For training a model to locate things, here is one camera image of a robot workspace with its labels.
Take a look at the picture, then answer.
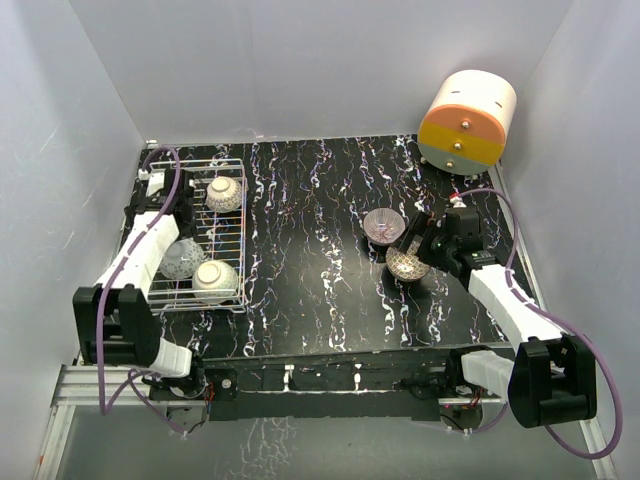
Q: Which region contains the brown lattice patterned bowl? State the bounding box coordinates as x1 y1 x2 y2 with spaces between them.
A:
385 242 431 282

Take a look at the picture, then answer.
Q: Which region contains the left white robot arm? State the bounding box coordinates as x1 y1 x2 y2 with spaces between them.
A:
72 168 207 399

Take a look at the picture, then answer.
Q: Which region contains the red patterned bowl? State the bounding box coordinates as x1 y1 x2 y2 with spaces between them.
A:
159 239 205 280

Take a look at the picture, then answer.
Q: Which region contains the purple striped bowl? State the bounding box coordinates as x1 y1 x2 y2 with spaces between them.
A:
363 208 406 246

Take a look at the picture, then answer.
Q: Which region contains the green patterned bowl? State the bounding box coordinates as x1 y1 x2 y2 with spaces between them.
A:
192 260 239 305

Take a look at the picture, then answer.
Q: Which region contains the white wire dish rack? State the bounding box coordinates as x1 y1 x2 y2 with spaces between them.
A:
148 158 248 313

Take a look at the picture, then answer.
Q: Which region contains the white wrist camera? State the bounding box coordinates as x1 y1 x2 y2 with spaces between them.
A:
449 193 467 208
138 169 165 196

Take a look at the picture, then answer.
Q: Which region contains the orange yellow cylindrical drawer unit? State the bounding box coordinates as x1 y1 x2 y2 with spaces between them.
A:
417 70 517 176

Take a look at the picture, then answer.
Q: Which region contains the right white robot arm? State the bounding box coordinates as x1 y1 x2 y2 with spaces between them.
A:
395 207 597 428

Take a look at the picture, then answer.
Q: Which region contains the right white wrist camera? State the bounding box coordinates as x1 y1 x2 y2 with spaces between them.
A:
449 193 467 208

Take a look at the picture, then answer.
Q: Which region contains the pink spoked patterned bowl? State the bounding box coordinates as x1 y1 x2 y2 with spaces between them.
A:
205 176 243 214

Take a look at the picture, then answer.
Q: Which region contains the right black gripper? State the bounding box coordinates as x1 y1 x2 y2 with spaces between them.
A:
392 212 456 273

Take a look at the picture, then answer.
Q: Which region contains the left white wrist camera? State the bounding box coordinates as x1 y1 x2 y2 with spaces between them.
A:
138 169 165 196

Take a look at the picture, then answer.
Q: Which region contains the black front base frame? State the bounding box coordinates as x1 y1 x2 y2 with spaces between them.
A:
139 349 506 424

